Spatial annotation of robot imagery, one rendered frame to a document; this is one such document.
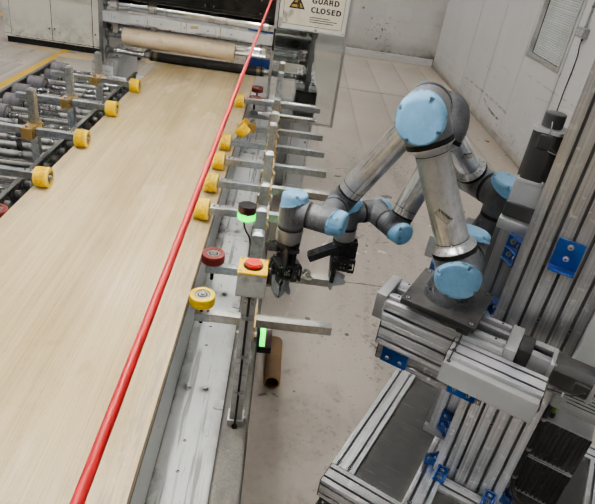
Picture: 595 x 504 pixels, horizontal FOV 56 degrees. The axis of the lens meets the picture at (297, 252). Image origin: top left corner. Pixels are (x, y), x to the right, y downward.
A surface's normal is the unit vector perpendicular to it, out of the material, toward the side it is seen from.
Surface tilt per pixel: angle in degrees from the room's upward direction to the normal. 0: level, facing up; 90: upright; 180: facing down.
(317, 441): 0
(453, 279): 97
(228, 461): 0
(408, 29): 90
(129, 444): 0
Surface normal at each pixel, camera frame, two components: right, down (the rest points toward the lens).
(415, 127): -0.38, 0.32
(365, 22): -0.01, 0.51
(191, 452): 0.14, -0.85
